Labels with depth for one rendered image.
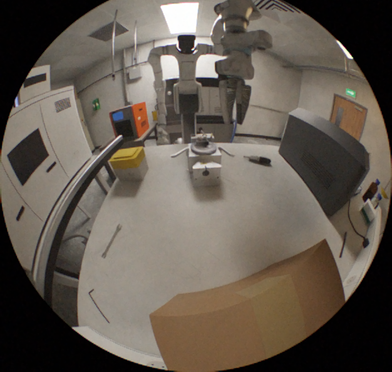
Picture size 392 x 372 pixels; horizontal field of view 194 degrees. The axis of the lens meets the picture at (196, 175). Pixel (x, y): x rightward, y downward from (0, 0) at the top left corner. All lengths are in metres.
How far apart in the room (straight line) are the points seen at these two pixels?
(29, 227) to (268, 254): 0.89
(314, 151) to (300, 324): 0.54
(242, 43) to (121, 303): 0.61
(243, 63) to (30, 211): 0.91
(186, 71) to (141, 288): 1.04
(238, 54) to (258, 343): 0.42
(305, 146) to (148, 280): 0.71
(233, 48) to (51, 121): 0.81
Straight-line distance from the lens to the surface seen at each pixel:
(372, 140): 3.52
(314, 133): 0.59
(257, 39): 0.29
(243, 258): 0.29
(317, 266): 0.18
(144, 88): 3.24
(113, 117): 1.62
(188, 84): 0.92
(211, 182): 0.37
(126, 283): 0.32
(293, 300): 0.15
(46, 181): 0.75
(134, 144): 1.49
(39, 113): 0.79
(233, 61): 0.30
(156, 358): 0.36
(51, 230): 0.44
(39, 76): 0.87
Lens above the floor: 1.17
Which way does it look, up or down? 41 degrees down
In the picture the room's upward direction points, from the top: 1 degrees counter-clockwise
